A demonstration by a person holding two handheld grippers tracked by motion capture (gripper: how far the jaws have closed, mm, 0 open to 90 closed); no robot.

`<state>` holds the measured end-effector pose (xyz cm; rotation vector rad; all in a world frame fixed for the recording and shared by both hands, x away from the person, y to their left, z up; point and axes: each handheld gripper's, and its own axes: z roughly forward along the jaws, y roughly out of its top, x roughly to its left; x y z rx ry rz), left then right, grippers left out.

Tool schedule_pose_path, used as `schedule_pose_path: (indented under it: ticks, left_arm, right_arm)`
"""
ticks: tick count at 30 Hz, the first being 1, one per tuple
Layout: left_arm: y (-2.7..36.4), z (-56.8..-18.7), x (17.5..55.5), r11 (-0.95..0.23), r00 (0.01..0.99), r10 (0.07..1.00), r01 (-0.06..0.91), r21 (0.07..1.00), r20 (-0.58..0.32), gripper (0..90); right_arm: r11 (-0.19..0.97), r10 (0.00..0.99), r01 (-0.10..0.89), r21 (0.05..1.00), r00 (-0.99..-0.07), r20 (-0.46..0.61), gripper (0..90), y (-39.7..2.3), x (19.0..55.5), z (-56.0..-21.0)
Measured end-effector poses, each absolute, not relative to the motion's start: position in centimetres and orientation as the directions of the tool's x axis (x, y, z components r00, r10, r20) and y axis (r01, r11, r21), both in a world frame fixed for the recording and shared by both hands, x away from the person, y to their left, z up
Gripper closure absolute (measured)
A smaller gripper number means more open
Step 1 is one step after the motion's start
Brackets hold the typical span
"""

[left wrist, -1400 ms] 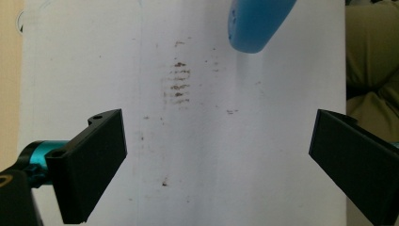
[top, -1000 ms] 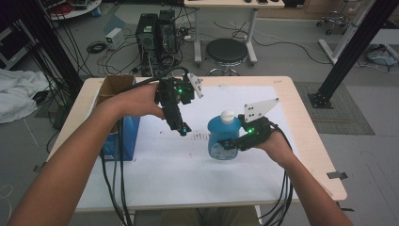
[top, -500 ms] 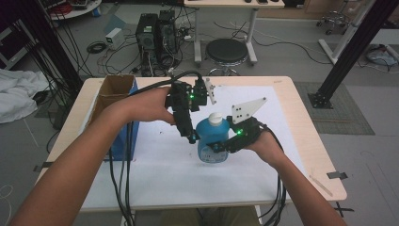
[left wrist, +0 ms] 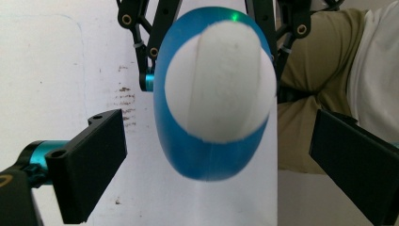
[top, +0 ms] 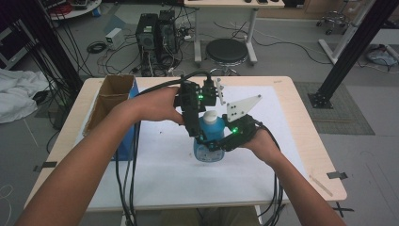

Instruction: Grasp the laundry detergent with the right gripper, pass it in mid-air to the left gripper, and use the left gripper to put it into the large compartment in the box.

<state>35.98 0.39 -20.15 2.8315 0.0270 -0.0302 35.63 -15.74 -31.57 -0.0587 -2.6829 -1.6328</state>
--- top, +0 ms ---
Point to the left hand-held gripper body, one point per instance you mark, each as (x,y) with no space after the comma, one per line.
(191,94)

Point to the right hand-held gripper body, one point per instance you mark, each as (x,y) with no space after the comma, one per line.
(244,130)

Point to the blue bottle with white cap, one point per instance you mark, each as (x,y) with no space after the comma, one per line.
(213,130)

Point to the person's right hand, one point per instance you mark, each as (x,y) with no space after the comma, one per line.
(263,146)

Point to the person's left hand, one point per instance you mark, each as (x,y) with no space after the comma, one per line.
(156,106)

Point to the white paper sheet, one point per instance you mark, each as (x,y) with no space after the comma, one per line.
(188,182)

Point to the black round stool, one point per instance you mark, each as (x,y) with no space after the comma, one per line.
(226,50)

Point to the black computer tower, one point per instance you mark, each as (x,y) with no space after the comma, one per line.
(167,31)
(146,34)

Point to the light wooden table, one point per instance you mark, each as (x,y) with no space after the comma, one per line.
(313,150)

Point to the person's khaki trousers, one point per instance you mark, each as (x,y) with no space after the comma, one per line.
(182,218)

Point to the blue cardboard box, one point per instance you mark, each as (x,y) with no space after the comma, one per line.
(108,100)

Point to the small white box device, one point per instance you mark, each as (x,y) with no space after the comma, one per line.
(114,38)

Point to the white desk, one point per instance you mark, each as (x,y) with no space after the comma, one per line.
(233,3)

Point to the black tape strip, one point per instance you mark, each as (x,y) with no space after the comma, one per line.
(337,175)
(45,165)

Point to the grey floor mat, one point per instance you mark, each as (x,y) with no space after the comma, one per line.
(348,116)

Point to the black metal stand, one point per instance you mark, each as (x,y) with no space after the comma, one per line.
(53,47)
(354,50)

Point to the office chair base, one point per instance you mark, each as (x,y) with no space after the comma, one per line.
(334,22)

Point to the round white table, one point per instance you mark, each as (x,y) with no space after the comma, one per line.
(78,9)

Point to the white cloth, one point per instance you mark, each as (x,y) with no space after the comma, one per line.
(15,94)

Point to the white stand frame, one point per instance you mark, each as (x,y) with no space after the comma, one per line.
(342,44)

